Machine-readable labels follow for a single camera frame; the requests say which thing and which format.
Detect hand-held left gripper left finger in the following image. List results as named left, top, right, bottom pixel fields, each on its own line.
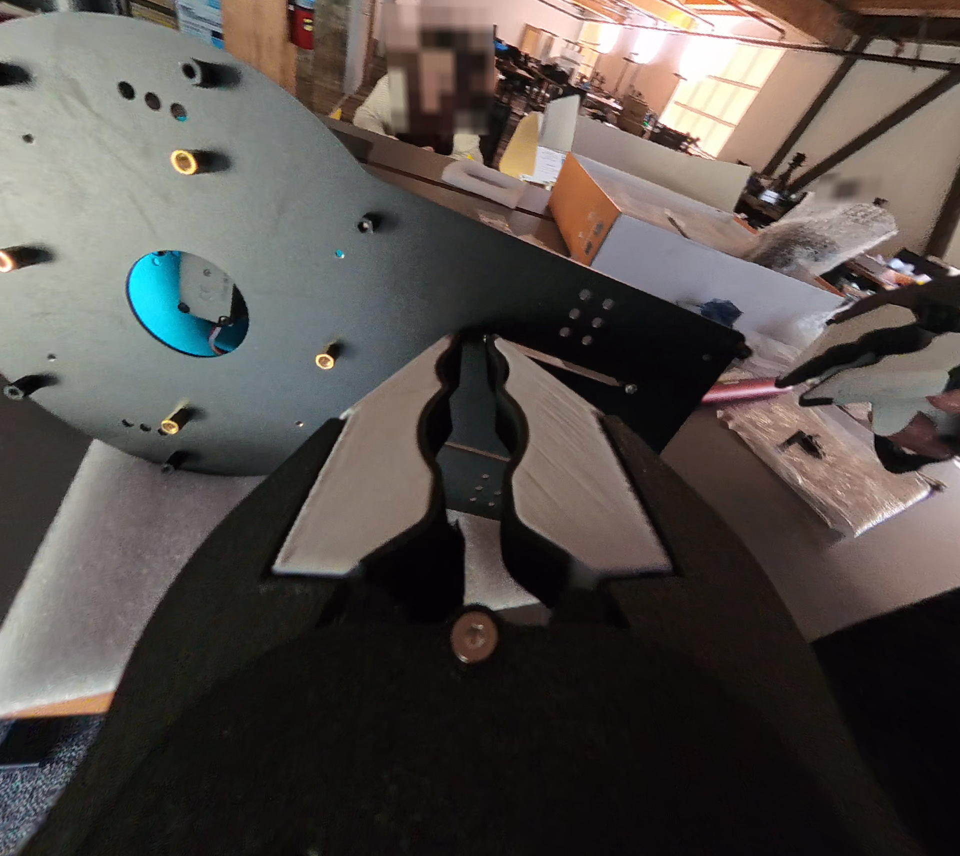
left=271, top=333, right=462, bottom=580

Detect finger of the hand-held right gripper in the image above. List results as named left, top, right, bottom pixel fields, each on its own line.
left=774, top=327, right=960, bottom=439
left=826, top=278, right=960, bottom=334

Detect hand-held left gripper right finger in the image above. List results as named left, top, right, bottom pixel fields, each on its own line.
left=483, top=336, right=674, bottom=576

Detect blue toy robot arm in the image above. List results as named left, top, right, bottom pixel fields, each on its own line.
left=0, top=12, right=753, bottom=521

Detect dark grey desk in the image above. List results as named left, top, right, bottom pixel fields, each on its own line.
left=0, top=117, right=960, bottom=722

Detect person's right hand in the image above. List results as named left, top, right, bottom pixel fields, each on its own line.
left=894, top=389, right=960, bottom=461

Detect bubble wrap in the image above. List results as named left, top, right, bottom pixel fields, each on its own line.
left=750, top=196, right=901, bottom=281

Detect pile of clear plastic bags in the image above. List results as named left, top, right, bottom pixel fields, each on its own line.
left=716, top=327, right=948, bottom=542

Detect dark red screwdriver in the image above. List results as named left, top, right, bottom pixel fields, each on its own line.
left=701, top=376, right=810, bottom=409

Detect white and orange cardboard box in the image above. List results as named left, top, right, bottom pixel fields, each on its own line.
left=547, top=115, right=847, bottom=328

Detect white foam sheet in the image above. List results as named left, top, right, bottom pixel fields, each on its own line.
left=0, top=437, right=552, bottom=721

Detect bright background window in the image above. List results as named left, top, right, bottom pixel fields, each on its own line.
left=663, top=38, right=789, bottom=156

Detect white foam insert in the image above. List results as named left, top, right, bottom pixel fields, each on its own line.
left=441, top=162, right=528, bottom=208

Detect background office workstations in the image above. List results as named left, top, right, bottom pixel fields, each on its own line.
left=495, top=38, right=702, bottom=148

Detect yellow paper folder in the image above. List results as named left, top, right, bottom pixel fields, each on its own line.
left=498, top=113, right=543, bottom=184

